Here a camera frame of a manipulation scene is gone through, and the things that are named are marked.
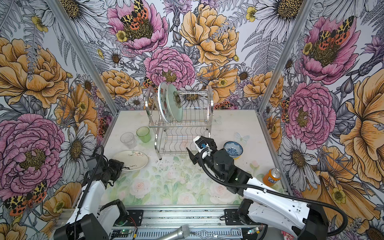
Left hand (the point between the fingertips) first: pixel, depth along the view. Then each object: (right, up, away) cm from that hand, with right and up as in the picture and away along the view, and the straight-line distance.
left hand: (125, 166), depth 86 cm
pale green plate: (+28, +35, -4) cm, 46 cm away
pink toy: (+81, -26, -18) cm, 87 cm away
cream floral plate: (0, +2, +9) cm, 10 cm away
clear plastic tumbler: (-4, +14, +14) cm, 20 cm away
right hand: (+40, +14, -15) cm, 45 cm away
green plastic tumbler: (+7, +18, +11) cm, 22 cm away
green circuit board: (+5, -26, -16) cm, 31 cm away
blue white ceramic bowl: (+65, +8, +12) cm, 66 cm away
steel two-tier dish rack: (+32, +15, +14) cm, 38 cm away
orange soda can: (+78, -3, -8) cm, 79 cm away
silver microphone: (+34, -24, -18) cm, 46 cm away
